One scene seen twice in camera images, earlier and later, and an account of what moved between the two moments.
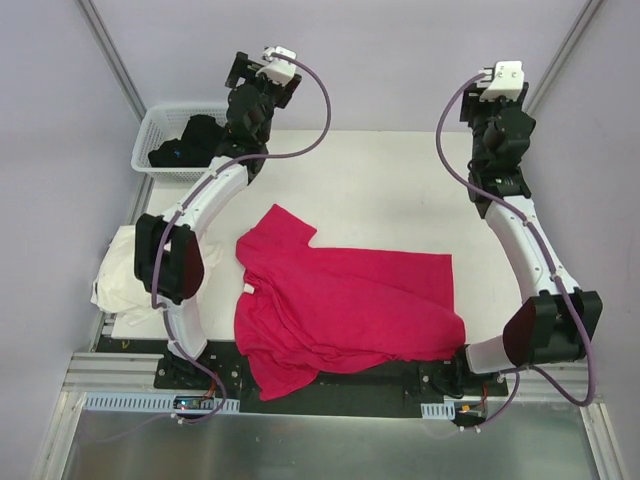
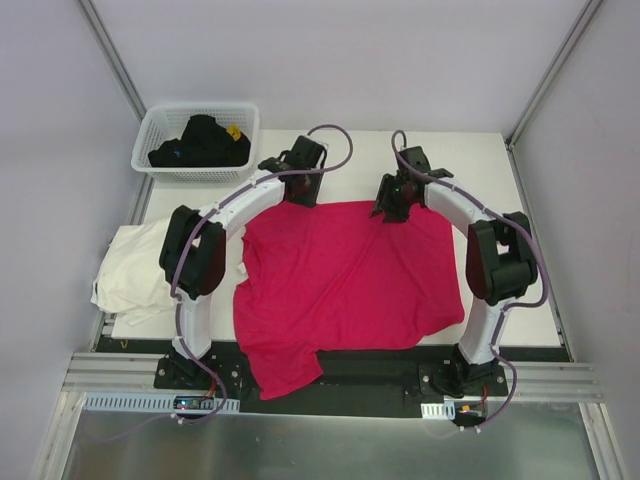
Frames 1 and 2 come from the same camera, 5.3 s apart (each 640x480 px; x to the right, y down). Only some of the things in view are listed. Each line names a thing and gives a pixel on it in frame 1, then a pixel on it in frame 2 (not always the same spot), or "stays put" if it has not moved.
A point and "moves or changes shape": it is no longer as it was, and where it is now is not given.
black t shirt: (196, 148) stays put
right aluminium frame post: (580, 25) stays put
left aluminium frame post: (112, 58) stays put
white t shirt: (115, 291) stays put
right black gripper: (470, 105) to (390, 206)
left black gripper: (240, 68) to (307, 191)
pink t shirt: (299, 311) moves or changes shape
